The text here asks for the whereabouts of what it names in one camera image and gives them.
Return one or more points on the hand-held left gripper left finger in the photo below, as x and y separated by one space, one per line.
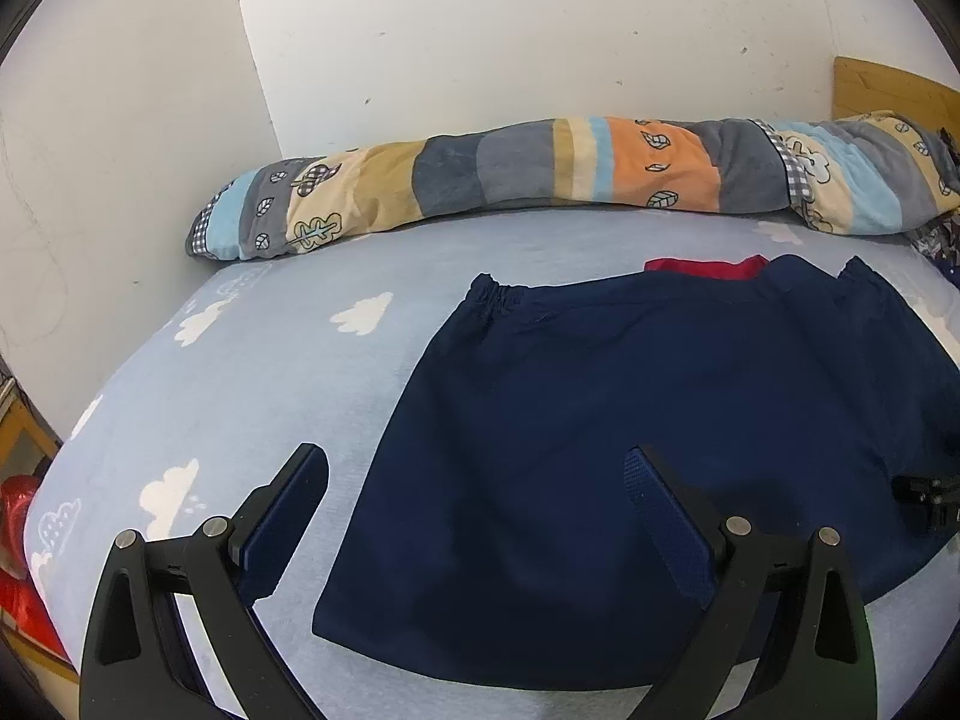
289 511

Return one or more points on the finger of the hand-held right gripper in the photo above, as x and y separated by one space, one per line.
934 496

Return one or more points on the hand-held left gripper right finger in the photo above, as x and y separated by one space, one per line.
664 519

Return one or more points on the navy work jacket red collar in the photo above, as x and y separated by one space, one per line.
600 450

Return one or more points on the light blue cloud bedsheet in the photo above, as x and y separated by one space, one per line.
262 360

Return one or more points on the dark leaf-patterned cloth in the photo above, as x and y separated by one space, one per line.
946 240

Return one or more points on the red plastic bag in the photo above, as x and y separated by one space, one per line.
19 540

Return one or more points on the wooden side table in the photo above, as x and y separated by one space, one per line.
22 427

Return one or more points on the rolled patchwork quilt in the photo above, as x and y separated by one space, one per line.
525 165

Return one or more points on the wooden headboard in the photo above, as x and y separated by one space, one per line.
877 94

